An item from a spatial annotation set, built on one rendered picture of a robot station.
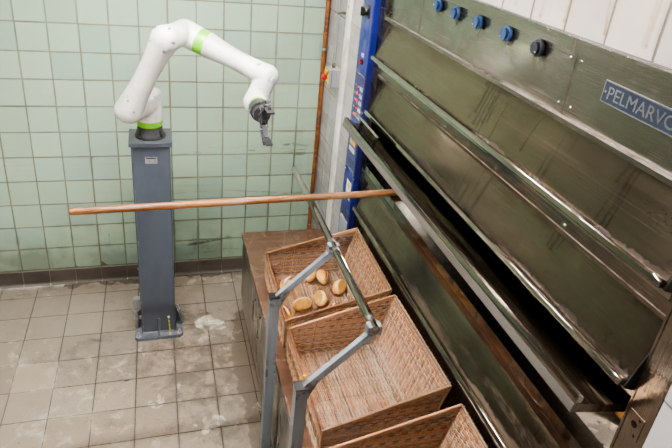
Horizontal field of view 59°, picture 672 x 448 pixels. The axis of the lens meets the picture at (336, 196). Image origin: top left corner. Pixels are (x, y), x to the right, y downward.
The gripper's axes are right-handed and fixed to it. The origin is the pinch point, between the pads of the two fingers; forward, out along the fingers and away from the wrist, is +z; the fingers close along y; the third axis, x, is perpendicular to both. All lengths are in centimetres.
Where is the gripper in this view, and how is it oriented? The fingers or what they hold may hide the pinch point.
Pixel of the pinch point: (269, 128)
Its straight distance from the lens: 243.8
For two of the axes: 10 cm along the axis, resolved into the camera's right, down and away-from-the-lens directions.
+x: -9.5, 0.5, -3.0
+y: -1.0, 8.9, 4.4
